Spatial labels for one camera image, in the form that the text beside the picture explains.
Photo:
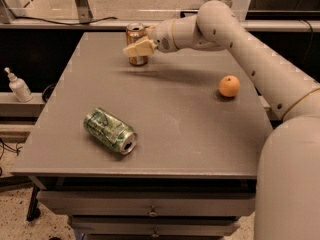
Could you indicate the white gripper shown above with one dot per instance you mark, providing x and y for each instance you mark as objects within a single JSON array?
[{"x": 162, "y": 36}]

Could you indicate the orange soda can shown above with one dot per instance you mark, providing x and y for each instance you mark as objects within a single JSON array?
[{"x": 135, "y": 31}]

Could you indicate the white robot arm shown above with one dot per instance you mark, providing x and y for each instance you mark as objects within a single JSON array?
[{"x": 288, "y": 178}]

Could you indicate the green soda can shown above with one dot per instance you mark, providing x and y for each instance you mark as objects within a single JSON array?
[{"x": 115, "y": 134}]

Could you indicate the orange fruit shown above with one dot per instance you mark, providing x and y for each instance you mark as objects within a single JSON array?
[{"x": 229, "y": 86}]

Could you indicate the grey drawer cabinet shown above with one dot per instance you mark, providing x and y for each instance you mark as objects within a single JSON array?
[{"x": 193, "y": 171}]

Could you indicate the white pump bottle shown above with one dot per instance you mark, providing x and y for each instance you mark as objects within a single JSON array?
[{"x": 18, "y": 87}]

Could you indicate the metal support bracket left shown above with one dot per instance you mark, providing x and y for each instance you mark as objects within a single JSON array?
[{"x": 85, "y": 15}]

